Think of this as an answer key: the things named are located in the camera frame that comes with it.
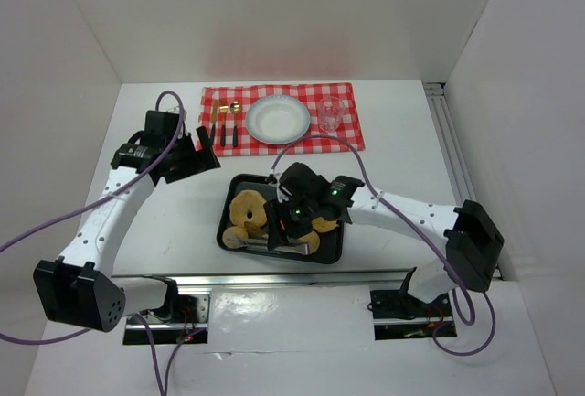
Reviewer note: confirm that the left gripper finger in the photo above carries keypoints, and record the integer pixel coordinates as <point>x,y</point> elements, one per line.
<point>186,168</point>
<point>205,150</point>

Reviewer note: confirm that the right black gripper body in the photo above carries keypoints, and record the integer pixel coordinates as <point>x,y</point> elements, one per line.
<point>278,224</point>

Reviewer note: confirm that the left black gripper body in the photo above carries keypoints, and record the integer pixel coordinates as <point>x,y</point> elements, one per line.
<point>192,155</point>

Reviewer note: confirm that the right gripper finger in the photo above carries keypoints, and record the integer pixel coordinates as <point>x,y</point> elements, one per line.
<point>295,230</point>
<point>276,232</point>

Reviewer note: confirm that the metal tongs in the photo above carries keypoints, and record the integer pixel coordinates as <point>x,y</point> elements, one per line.
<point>260,244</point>

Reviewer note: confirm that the small round bun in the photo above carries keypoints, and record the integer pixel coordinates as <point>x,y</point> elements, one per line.
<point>312,240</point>
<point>235,237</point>

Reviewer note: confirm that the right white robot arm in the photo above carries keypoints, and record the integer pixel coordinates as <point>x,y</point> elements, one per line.
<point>353,201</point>

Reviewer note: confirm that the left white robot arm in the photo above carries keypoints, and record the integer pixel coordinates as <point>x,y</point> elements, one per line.
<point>77,288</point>

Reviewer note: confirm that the speckled bread slice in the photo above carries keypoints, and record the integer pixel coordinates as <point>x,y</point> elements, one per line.
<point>322,226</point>

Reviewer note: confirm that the pale bagel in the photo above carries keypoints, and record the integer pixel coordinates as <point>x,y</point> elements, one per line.
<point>248,208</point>

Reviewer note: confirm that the black baking tray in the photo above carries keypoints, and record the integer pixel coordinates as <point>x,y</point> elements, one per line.
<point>331,243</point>

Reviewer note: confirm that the white plate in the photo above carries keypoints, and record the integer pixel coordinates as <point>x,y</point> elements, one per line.
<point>277,119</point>

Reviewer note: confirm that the clear drinking glass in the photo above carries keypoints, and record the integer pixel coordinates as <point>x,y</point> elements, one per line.
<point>330,112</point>

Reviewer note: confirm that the gold fork black handle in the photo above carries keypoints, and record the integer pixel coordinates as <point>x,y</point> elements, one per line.
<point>223,111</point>

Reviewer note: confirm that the gold knife black handle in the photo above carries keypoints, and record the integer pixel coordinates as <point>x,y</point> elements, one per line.
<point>213,121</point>

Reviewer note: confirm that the gold spoon black handle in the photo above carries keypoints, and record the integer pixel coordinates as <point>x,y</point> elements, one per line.
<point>235,109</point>

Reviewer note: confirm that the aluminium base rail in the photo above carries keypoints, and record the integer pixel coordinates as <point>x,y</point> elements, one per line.
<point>191,321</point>

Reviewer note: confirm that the aluminium side rail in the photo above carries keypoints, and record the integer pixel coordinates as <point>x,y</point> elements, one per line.
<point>450,140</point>

